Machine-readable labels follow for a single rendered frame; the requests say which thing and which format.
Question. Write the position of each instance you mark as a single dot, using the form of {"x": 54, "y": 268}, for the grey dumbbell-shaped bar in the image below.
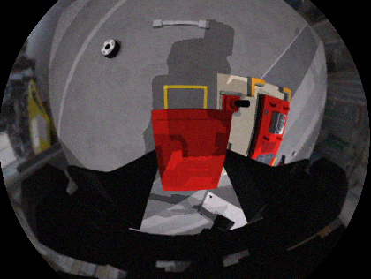
{"x": 201, "y": 24}

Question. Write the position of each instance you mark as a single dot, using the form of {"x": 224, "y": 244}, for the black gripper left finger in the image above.
{"x": 126, "y": 188}

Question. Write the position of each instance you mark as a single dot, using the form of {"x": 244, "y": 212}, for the black toy tyre with white hub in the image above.
{"x": 110, "y": 48}

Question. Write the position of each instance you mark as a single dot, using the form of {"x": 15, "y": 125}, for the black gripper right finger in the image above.
{"x": 256, "y": 184}

